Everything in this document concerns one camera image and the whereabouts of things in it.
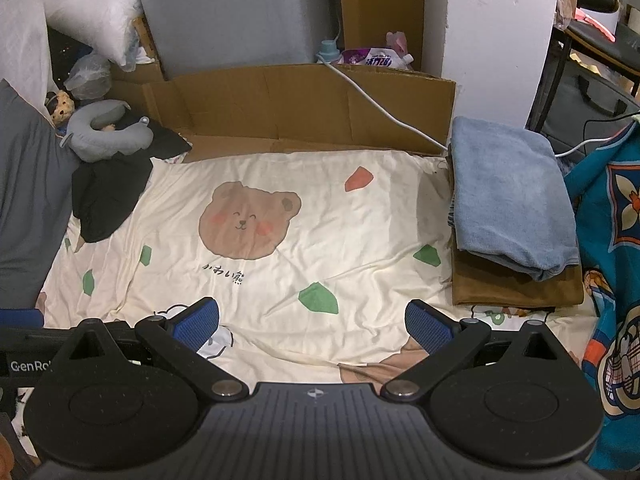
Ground black cloth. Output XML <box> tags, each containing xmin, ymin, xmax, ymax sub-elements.
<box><xmin>71</xmin><ymin>122</ymin><xmax>193</xmax><ymax>244</ymax></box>

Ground pink plastic item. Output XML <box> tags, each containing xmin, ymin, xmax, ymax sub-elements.
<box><xmin>575</xmin><ymin>7</ymin><xmax>618</xmax><ymax>43</ymax></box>

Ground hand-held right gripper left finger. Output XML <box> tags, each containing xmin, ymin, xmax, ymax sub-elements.
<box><xmin>52</xmin><ymin>296</ymin><xmax>251</xmax><ymax>403</ymax></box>

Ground white power cable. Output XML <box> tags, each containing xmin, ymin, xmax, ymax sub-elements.
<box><xmin>317</xmin><ymin>57</ymin><xmax>601</xmax><ymax>158</ymax></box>

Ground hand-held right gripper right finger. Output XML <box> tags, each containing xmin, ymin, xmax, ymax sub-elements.
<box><xmin>380</xmin><ymin>299</ymin><xmax>576</xmax><ymax>403</ymax></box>

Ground small plush doll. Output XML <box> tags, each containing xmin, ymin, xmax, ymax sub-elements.
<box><xmin>45</xmin><ymin>89</ymin><xmax>76</xmax><ymax>126</ymax></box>

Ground black office chair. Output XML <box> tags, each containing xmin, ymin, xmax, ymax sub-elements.
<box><xmin>525</xmin><ymin>0</ymin><xmax>640</xmax><ymax>131</ymax></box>

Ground cream bear print bed sheet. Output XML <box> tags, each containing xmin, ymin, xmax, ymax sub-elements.
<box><xmin>30</xmin><ymin>149</ymin><xmax>601</xmax><ymax>401</ymax></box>

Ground light blue bottle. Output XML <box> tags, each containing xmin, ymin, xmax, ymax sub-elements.
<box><xmin>315</xmin><ymin>39</ymin><xmax>342</xmax><ymax>65</ymax></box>

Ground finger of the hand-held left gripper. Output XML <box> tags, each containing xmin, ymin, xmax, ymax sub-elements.
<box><xmin>0</xmin><ymin>308</ymin><xmax>45</xmax><ymax>329</ymax></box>

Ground purple refill pouch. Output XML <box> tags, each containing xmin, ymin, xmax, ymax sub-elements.
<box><xmin>339</xmin><ymin>46</ymin><xmax>416</xmax><ymax>72</ymax></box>

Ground tall brown cardboard box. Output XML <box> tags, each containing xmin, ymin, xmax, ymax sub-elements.
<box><xmin>337</xmin><ymin>0</ymin><xmax>427</xmax><ymax>72</ymax></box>

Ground clear plastic bag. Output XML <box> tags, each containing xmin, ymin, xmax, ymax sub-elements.
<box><xmin>64</xmin><ymin>50</ymin><xmax>112</xmax><ymax>101</ymax></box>

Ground flattened brown cardboard box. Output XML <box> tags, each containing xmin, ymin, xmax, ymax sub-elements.
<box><xmin>107</xmin><ymin>15</ymin><xmax>458</xmax><ymax>157</ymax></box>

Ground grey bag with black handles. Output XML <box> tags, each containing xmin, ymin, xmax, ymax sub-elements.
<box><xmin>542</xmin><ymin>67</ymin><xmax>640</xmax><ymax>151</ymax></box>

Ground light blue denim pants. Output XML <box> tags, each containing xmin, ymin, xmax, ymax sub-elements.
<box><xmin>447</xmin><ymin>116</ymin><xmax>582</xmax><ymax>282</ymax></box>

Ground white pillow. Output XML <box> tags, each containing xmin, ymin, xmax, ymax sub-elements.
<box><xmin>40</xmin><ymin>0</ymin><xmax>143</xmax><ymax>67</ymax></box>

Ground grey quilted cushion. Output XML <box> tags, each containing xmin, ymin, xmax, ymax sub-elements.
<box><xmin>0</xmin><ymin>78</ymin><xmax>81</xmax><ymax>311</ymax></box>

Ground blue patterned blanket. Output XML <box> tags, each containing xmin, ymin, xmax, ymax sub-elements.
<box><xmin>562</xmin><ymin>120</ymin><xmax>640</xmax><ymax>471</ymax></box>

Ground pink packet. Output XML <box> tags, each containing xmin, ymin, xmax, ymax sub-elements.
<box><xmin>385</xmin><ymin>30</ymin><xmax>412</xmax><ymax>58</ymax></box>

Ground folded brown pants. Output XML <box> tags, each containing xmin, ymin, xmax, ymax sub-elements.
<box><xmin>451</xmin><ymin>247</ymin><xmax>586</xmax><ymax>307</ymax></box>

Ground grey neck pillow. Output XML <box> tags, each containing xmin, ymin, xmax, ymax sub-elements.
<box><xmin>60</xmin><ymin>99</ymin><xmax>152</xmax><ymax>163</ymax></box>

